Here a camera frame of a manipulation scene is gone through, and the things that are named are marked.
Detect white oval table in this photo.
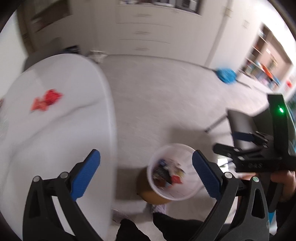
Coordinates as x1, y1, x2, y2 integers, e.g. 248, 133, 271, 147
0, 54, 118, 241

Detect brown round object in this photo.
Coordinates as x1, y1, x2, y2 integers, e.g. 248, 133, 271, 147
136, 168, 173, 205

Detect person's left grey shoe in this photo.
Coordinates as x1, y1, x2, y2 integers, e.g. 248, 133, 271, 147
111, 208, 130, 224

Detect wooden wall niche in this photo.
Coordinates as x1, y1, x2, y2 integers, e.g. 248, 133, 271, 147
17, 0, 72, 54

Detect person's right grey shoe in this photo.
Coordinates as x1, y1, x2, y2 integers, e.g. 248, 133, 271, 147
150, 203, 167, 215

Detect striped black white wrapper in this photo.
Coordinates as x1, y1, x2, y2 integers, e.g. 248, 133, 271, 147
152, 165, 166, 181

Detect bookshelf with books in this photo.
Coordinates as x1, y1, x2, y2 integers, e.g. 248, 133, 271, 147
240, 22, 295, 91

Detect person's grey shoe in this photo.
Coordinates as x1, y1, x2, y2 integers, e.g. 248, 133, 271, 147
111, 208, 130, 224
150, 203, 167, 215

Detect clear plastic container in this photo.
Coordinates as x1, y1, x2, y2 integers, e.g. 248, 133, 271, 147
147, 143, 206, 201

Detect grey chair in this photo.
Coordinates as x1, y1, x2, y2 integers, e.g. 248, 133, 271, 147
205, 108, 275, 153

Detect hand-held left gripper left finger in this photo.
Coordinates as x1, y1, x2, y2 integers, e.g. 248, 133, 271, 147
23, 149, 102, 241

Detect person's left leg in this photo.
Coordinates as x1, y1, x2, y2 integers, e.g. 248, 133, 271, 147
117, 219, 151, 241

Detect person's right hand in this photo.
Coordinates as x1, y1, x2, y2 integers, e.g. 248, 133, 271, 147
270, 170, 296, 202

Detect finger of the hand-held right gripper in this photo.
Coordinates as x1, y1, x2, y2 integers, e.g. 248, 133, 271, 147
213, 143, 274, 163
232, 131, 275, 149

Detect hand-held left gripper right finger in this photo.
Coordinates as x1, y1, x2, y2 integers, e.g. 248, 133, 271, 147
190, 149, 270, 241

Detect red wrapper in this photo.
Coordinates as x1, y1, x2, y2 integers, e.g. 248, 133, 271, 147
31, 89, 63, 113

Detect blue mop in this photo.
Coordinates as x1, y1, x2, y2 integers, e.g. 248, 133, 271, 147
215, 67, 238, 83

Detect white cabinet with drawers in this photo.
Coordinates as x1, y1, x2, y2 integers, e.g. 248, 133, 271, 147
69, 0, 232, 68

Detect white tote bag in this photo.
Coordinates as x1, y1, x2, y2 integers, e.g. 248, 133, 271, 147
89, 49, 108, 62

